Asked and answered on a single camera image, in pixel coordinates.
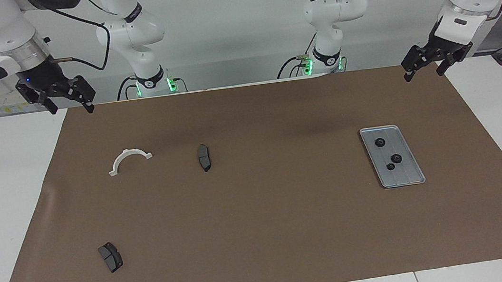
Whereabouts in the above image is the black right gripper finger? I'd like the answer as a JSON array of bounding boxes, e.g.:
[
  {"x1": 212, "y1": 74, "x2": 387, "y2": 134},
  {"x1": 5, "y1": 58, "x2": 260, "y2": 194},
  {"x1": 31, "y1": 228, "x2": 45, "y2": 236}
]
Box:
[
  {"x1": 38, "y1": 91, "x2": 59, "y2": 116},
  {"x1": 80, "y1": 88, "x2": 98, "y2": 115}
]

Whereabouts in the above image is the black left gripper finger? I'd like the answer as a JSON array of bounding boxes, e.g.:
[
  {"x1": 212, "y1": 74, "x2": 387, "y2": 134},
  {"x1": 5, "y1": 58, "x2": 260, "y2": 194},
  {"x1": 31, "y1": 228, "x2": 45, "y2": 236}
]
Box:
[
  {"x1": 402, "y1": 59, "x2": 418, "y2": 83},
  {"x1": 435, "y1": 55, "x2": 453, "y2": 77}
]

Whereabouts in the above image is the silver metal tray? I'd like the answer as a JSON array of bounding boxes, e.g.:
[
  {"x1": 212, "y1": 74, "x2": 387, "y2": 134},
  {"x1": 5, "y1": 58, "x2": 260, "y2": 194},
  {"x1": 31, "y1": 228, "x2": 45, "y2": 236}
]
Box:
[{"x1": 359, "y1": 121, "x2": 427, "y2": 191}]

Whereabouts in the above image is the dark grey brake pad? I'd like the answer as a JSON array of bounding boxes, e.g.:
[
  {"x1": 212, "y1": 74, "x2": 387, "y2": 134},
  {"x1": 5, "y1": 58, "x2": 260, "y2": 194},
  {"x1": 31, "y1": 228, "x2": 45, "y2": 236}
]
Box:
[
  {"x1": 196, "y1": 143, "x2": 213, "y2": 173},
  {"x1": 97, "y1": 241, "x2": 125, "y2": 275}
]

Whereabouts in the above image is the brown table mat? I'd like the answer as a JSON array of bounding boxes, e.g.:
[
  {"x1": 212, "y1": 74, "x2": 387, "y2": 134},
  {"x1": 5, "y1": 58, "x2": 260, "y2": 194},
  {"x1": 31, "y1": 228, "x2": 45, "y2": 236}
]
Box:
[{"x1": 0, "y1": 53, "x2": 502, "y2": 282}]

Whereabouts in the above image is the black right base cable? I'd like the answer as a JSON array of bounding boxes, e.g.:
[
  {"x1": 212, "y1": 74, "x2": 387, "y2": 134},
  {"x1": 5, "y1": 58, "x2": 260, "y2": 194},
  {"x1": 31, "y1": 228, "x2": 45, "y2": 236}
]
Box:
[{"x1": 114, "y1": 75, "x2": 140, "y2": 101}]

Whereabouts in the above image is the black base cable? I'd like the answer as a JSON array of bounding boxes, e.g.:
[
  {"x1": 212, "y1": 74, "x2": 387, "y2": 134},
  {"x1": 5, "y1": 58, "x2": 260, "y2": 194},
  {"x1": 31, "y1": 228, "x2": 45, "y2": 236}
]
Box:
[
  {"x1": 114, "y1": 75, "x2": 140, "y2": 101},
  {"x1": 274, "y1": 54, "x2": 308, "y2": 80}
]

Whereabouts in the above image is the white wall socket box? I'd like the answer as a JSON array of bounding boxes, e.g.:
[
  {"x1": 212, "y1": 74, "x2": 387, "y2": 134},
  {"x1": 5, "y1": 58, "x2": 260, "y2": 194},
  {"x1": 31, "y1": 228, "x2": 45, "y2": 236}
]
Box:
[{"x1": 0, "y1": 87, "x2": 44, "y2": 116}]

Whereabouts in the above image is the white semicircular plastic bracket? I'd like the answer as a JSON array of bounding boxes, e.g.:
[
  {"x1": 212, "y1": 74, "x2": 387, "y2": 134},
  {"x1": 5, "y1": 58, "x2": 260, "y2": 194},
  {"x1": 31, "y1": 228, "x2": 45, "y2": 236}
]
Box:
[{"x1": 106, "y1": 146, "x2": 155, "y2": 177}]

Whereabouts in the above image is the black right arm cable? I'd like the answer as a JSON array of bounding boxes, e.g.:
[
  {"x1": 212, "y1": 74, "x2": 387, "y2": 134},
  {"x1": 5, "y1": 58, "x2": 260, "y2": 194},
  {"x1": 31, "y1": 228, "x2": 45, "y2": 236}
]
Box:
[{"x1": 38, "y1": 0, "x2": 116, "y2": 78}]

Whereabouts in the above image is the black left base cable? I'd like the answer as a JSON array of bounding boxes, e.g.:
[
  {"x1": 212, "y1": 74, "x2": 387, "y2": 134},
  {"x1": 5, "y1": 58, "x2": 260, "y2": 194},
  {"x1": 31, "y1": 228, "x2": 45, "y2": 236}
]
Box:
[{"x1": 274, "y1": 54, "x2": 308, "y2": 80}]

